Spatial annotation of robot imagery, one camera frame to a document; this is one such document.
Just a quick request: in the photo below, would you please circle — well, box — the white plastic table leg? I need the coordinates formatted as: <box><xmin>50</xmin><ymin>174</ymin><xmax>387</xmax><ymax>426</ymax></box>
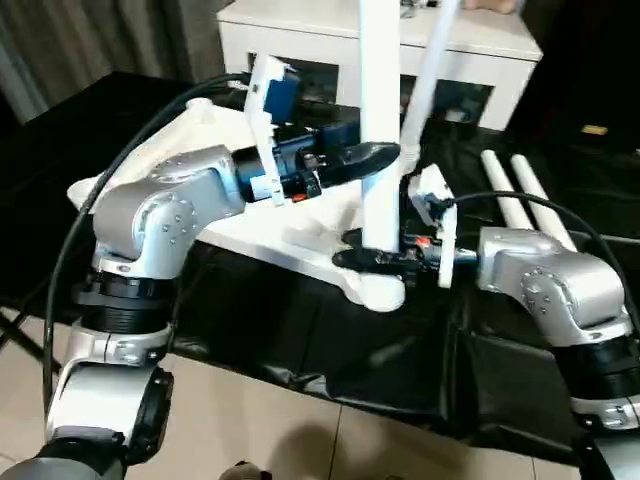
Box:
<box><xmin>479</xmin><ymin>151</ymin><xmax>534</xmax><ymax>231</ymax></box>
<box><xmin>508</xmin><ymin>153</ymin><xmax>579</xmax><ymax>251</ymax></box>
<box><xmin>402</xmin><ymin>0</ymin><xmax>464</xmax><ymax>169</ymax></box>
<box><xmin>357</xmin><ymin>0</ymin><xmax>407</xmax><ymax>254</ymax></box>

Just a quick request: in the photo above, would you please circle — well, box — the black mat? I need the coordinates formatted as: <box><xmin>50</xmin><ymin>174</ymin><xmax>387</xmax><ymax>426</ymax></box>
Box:
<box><xmin>0</xmin><ymin>69</ymin><xmax>640</xmax><ymax>451</ymax></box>

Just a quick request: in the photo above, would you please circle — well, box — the grey curtain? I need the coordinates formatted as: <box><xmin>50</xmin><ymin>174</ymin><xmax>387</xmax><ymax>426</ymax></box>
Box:
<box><xmin>0</xmin><ymin>0</ymin><xmax>224</xmax><ymax>126</ymax></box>

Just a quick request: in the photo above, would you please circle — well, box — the white cabinet with glass doors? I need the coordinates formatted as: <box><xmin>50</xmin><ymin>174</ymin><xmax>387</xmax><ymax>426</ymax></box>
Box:
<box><xmin>215</xmin><ymin>0</ymin><xmax>545</xmax><ymax>132</ymax></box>

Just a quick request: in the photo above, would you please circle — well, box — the black left wrist camera cable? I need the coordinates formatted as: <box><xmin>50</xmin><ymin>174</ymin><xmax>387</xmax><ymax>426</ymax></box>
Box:
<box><xmin>42</xmin><ymin>72</ymin><xmax>251</xmax><ymax>421</ymax></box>

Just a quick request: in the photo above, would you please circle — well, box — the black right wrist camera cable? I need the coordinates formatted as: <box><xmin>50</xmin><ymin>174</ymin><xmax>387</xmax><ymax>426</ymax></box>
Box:
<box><xmin>439</xmin><ymin>192</ymin><xmax>640</xmax><ymax>321</ymax></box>

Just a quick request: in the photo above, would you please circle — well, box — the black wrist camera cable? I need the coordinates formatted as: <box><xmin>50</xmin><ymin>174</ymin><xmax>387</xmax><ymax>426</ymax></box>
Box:
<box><xmin>439</xmin><ymin>192</ymin><xmax>640</xmax><ymax>321</ymax></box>
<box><xmin>42</xmin><ymin>72</ymin><xmax>251</xmax><ymax>421</ymax></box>

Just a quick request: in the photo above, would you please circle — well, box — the beige plush toy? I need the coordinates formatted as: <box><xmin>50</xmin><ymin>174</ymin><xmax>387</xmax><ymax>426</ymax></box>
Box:
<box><xmin>462</xmin><ymin>0</ymin><xmax>517</xmax><ymax>14</ymax></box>

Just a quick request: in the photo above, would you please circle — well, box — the white plastic table top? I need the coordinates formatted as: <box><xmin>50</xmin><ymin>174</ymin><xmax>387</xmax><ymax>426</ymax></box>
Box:
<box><xmin>67</xmin><ymin>97</ymin><xmax>407</xmax><ymax>312</ymax></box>

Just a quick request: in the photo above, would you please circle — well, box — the black metal stand foot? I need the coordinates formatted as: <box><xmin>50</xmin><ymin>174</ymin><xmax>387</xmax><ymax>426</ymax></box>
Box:
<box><xmin>0</xmin><ymin>305</ymin><xmax>54</xmax><ymax>372</ymax></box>

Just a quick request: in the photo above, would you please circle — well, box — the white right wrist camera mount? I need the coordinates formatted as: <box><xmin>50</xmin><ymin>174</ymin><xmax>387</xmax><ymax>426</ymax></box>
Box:
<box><xmin>407</xmin><ymin>163</ymin><xmax>460</xmax><ymax>290</ymax></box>

